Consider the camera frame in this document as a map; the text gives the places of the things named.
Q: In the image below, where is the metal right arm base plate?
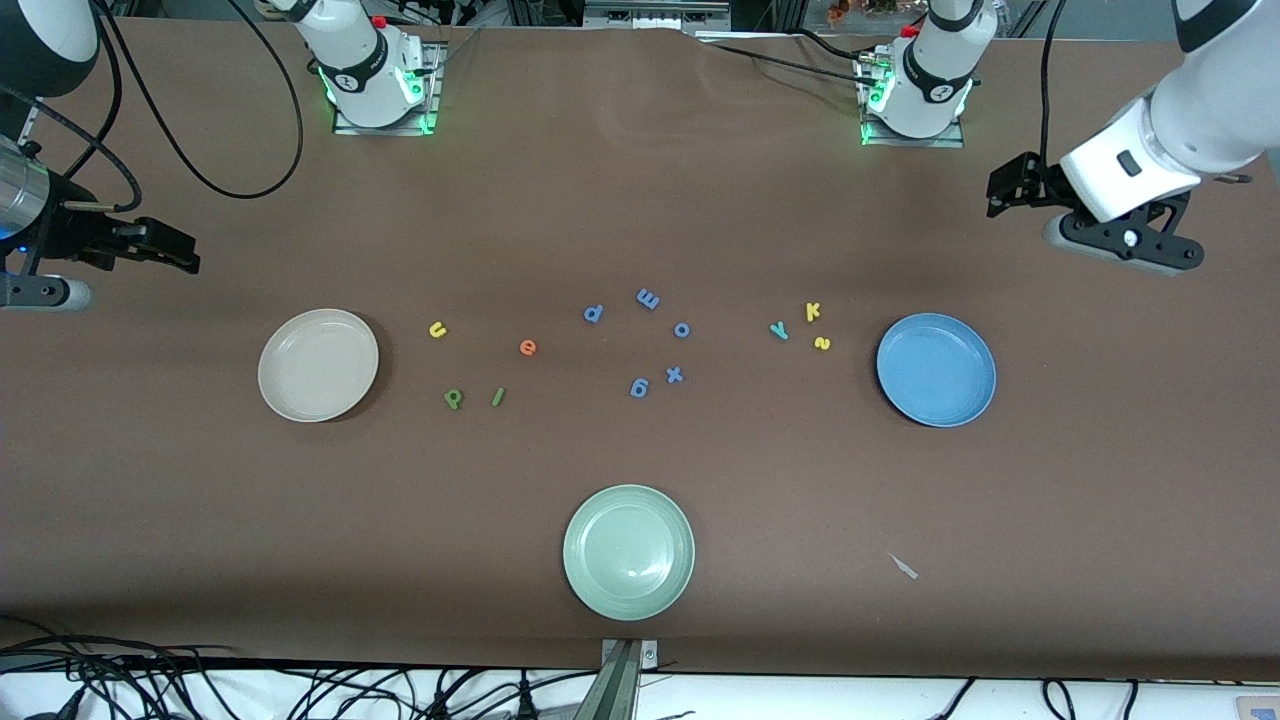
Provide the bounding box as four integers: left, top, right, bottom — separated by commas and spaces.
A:
333, 40, 446, 136

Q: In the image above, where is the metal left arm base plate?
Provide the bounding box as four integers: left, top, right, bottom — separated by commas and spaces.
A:
862, 45, 966, 149

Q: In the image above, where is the black floor cable tangle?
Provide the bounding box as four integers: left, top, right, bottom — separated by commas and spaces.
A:
0, 612, 601, 720

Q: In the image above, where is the blue plate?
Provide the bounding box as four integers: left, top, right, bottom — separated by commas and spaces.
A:
876, 313, 998, 429

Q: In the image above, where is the beige brown plate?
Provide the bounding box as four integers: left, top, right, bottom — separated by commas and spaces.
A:
258, 308, 380, 423

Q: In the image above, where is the silver metal frame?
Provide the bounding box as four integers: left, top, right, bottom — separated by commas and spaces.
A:
583, 0, 733, 31

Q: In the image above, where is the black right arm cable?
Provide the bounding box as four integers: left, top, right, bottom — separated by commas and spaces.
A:
0, 0, 306, 216

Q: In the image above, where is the brown table cover sheet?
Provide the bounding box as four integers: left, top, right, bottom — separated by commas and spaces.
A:
0, 15, 1280, 681

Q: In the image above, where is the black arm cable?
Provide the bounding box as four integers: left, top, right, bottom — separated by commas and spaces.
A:
1038, 0, 1065, 171
0, 0, 306, 216

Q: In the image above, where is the pale green plate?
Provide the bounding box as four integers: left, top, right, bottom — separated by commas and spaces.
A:
562, 484, 696, 622

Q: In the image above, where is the black cable on table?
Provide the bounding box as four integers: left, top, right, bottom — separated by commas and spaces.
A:
785, 26, 883, 66
695, 38, 871, 86

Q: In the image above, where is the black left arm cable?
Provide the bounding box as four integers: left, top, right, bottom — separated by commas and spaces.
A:
1038, 0, 1065, 171

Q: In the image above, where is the silver metal table bracket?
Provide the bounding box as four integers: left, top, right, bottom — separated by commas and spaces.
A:
575, 638, 661, 720

